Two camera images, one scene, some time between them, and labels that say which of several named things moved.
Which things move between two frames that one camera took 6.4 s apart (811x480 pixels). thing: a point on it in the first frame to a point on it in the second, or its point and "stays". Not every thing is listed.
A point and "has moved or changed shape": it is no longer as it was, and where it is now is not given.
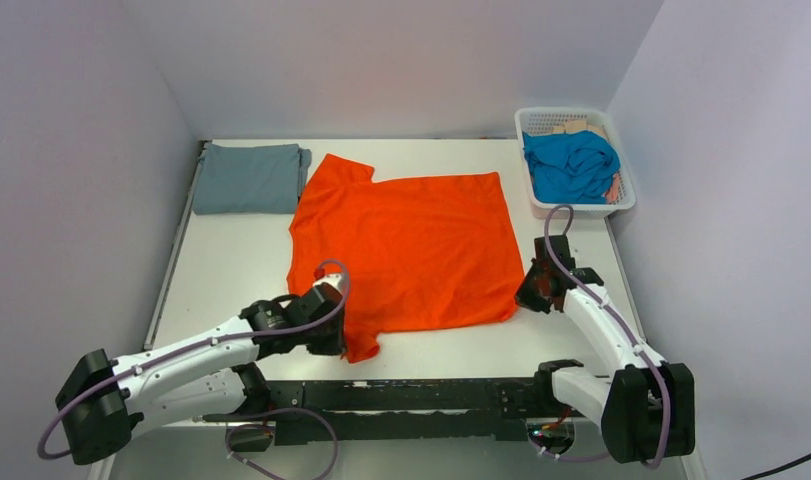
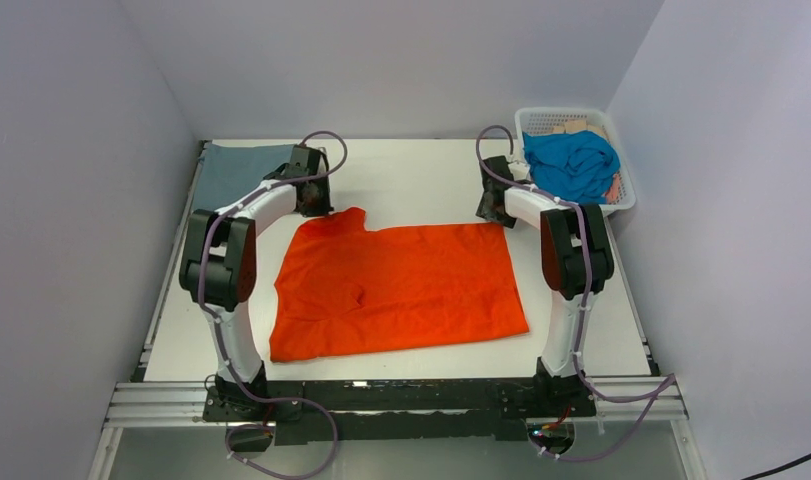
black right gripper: (534, 291) to (491, 210)
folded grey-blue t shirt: (250, 179) stays
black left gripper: (331, 329) to (315, 201)
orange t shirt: (419, 251) has moved or changed shape
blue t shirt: (570, 167) stays
